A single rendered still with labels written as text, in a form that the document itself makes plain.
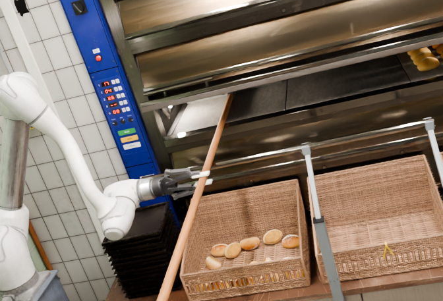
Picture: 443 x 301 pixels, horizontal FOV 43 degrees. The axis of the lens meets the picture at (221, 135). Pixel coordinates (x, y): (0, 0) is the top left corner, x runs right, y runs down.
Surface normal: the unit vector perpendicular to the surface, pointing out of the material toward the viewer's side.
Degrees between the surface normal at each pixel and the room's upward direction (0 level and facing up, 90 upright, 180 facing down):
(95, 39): 90
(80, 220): 90
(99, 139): 90
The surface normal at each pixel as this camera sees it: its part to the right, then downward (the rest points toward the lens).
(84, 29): -0.13, 0.40
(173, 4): -0.22, 0.07
